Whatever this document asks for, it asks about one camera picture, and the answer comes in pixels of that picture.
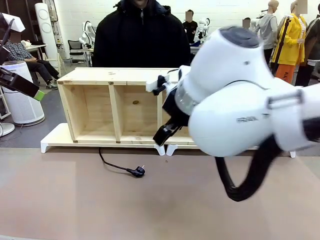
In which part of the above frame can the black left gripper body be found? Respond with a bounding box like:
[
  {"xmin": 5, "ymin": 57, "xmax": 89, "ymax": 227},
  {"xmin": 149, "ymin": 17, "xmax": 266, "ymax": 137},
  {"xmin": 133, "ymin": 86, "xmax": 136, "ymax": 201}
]
[{"xmin": 0, "ymin": 66, "xmax": 41, "ymax": 99}]

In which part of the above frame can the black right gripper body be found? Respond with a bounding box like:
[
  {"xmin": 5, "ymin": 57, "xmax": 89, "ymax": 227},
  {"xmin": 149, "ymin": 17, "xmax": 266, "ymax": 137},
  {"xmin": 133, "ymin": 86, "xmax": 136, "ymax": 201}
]
[{"xmin": 161, "ymin": 87, "xmax": 191, "ymax": 127}]

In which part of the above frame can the white plastic riser platform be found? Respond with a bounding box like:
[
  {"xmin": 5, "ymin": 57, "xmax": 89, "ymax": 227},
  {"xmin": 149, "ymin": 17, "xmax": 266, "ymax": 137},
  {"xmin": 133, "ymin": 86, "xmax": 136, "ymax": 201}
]
[
  {"xmin": 40, "ymin": 123, "xmax": 166, "ymax": 157},
  {"xmin": 166, "ymin": 143, "xmax": 297, "ymax": 159}
]

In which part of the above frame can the white cylindrical air purifier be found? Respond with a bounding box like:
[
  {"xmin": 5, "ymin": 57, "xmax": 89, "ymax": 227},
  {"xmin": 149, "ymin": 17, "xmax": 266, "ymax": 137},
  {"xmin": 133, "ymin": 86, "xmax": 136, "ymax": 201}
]
[{"xmin": 0, "ymin": 60, "xmax": 46, "ymax": 127}]

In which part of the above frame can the seated person in plaid shirt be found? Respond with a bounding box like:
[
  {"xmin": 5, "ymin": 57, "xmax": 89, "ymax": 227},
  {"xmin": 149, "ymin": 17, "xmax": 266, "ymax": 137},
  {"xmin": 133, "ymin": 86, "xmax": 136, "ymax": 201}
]
[{"xmin": 4, "ymin": 32, "xmax": 60, "ymax": 90}]

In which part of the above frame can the white fan base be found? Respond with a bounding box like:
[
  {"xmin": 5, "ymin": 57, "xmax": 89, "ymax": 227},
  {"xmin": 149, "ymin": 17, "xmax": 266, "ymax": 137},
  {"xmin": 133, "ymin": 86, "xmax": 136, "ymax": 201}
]
[{"xmin": 0, "ymin": 121, "xmax": 16, "ymax": 137}]

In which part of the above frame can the black office chair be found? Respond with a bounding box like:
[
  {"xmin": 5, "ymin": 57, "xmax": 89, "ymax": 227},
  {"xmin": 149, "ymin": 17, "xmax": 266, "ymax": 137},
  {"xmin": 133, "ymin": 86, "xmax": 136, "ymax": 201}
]
[{"xmin": 67, "ymin": 39, "xmax": 87, "ymax": 64}]

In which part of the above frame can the tall white air conditioner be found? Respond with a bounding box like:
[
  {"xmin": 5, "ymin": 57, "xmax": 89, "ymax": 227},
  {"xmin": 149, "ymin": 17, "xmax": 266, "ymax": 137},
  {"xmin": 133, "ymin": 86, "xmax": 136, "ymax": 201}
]
[{"xmin": 34, "ymin": 2, "xmax": 60, "ymax": 61}]

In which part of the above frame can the wooden shelf box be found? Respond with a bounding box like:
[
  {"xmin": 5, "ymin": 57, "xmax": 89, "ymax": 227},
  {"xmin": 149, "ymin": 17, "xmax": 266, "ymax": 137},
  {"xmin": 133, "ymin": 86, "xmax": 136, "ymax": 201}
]
[{"xmin": 57, "ymin": 66, "xmax": 201, "ymax": 145}]

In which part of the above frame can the person in black jacket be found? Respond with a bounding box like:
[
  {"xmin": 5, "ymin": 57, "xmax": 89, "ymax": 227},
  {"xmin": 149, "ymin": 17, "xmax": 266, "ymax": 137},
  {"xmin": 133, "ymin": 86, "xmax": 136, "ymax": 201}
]
[{"xmin": 91, "ymin": 0, "xmax": 192, "ymax": 69}]

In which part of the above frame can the background person in black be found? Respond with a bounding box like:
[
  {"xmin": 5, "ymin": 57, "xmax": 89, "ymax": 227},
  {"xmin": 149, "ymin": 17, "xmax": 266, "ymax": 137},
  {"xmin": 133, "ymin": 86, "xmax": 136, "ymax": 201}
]
[{"xmin": 182, "ymin": 9, "xmax": 199, "ymax": 44}]

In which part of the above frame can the mannequin in grey hoodie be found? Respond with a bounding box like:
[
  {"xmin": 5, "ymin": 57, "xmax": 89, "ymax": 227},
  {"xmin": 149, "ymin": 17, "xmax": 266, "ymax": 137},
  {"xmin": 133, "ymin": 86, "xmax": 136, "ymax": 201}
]
[{"xmin": 255, "ymin": 0, "xmax": 279, "ymax": 65}]

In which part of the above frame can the mannequin in yellow jacket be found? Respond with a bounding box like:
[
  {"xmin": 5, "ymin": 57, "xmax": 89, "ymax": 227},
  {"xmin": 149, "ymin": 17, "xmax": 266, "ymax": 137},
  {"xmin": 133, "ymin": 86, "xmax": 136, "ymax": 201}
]
[{"xmin": 271, "ymin": 0, "xmax": 308, "ymax": 79}]

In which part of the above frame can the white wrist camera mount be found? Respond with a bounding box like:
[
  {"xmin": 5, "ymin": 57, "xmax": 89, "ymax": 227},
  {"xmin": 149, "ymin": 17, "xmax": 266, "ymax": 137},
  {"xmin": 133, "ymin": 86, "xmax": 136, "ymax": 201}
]
[{"xmin": 145, "ymin": 72, "xmax": 180, "ymax": 97}]

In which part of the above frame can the black power cable with plug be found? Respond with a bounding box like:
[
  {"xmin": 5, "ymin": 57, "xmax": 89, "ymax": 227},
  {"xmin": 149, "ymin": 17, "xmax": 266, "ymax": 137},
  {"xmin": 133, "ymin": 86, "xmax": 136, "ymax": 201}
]
[{"xmin": 98, "ymin": 147, "xmax": 146, "ymax": 179}]

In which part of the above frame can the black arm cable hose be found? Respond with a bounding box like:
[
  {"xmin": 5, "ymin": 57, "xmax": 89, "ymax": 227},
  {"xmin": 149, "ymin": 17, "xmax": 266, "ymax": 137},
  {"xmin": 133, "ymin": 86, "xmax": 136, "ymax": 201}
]
[{"xmin": 214, "ymin": 136, "xmax": 276, "ymax": 202}]

